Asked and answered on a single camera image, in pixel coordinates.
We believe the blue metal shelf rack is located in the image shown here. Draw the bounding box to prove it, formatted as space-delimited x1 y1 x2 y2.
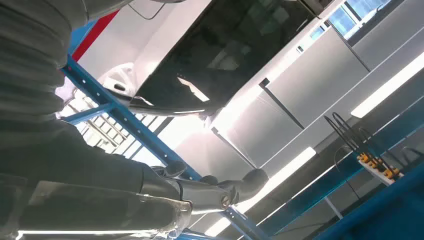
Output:
61 19 424 240

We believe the white car body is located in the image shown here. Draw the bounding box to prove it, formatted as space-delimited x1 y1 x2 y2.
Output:
72 0 335 127

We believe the ceiling light strip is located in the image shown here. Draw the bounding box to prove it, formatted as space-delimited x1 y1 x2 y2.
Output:
203 146 317 238
350 51 424 119

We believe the window row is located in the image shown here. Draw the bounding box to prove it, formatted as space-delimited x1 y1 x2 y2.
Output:
309 0 393 42

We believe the white bar with black cables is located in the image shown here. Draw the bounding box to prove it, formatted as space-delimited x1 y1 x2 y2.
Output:
323 111 415 187

